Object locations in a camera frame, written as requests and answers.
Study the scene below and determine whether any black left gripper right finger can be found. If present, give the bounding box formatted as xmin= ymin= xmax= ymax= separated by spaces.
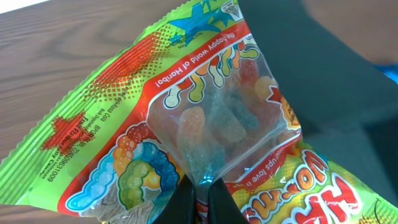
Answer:
xmin=208 ymin=179 xmax=249 ymax=224

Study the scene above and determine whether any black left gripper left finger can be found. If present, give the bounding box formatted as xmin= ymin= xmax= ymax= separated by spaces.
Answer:
xmin=152 ymin=175 xmax=196 ymax=224

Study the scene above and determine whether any green Haribo gummy bag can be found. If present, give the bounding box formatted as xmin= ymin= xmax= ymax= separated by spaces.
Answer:
xmin=1 ymin=1 xmax=397 ymax=223

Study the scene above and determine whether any black open box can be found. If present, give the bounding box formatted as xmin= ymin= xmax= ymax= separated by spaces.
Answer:
xmin=240 ymin=1 xmax=397 ymax=204

